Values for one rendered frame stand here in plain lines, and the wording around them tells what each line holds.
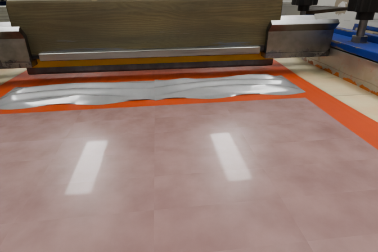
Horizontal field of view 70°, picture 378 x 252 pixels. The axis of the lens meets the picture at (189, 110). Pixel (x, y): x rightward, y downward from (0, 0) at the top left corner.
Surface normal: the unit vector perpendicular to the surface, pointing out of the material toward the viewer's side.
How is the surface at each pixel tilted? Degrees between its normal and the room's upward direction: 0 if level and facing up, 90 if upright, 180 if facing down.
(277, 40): 90
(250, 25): 90
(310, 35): 90
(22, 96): 33
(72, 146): 0
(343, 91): 0
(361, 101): 0
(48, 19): 90
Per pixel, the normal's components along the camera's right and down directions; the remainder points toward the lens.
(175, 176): -0.01, -0.91
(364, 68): -0.99, 0.06
